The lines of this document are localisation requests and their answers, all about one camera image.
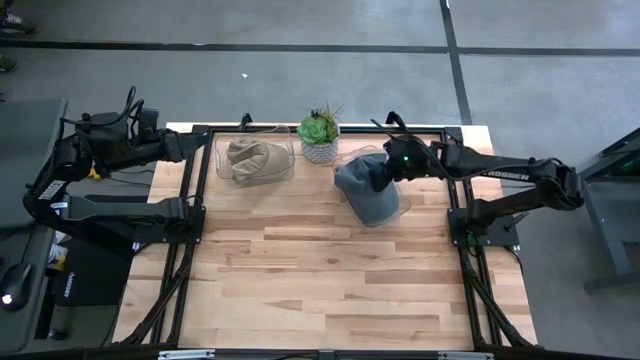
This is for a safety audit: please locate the grey desk surface with mouse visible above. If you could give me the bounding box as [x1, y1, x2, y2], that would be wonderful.
[0, 223, 56, 354]

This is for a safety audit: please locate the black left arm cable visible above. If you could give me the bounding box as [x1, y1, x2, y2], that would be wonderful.
[59, 85, 146, 129]

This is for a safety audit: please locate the black computer mouse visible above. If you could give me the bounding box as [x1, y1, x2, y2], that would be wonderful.
[0, 263, 34, 312]

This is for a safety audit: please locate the silver metal bracket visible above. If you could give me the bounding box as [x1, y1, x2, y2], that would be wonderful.
[158, 349, 216, 360]
[438, 351, 495, 360]

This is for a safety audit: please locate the grey desk top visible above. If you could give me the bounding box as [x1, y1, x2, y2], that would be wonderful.
[0, 98, 69, 229]

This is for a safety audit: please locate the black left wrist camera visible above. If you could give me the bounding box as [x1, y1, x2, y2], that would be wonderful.
[137, 107, 161, 137]

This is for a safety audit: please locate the black box with white print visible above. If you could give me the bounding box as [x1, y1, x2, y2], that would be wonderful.
[53, 237, 135, 307]

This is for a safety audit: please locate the white and yellow box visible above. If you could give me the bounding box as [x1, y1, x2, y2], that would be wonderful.
[47, 242, 70, 272]

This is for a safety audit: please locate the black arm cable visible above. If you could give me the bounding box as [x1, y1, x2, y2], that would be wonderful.
[59, 85, 146, 129]
[369, 118, 551, 181]

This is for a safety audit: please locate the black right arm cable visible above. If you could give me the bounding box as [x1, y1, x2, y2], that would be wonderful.
[369, 118, 551, 181]

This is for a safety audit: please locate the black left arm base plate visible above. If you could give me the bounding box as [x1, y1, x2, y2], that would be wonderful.
[79, 194, 206, 246]

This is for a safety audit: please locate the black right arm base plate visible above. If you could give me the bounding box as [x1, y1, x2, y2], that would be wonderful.
[447, 207, 521, 249]

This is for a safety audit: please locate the succulent in triangle-patterned pot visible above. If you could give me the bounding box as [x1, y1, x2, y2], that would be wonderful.
[296, 101, 344, 165]

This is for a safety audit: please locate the dark metal stand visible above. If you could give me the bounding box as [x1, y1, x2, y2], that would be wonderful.
[551, 127, 640, 291]

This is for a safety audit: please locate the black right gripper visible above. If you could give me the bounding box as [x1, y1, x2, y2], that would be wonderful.
[371, 137, 436, 194]

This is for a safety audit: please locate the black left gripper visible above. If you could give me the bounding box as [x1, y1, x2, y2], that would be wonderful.
[163, 130, 211, 164]

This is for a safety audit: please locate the black metal table frame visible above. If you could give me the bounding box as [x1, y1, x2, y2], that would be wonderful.
[113, 124, 539, 351]

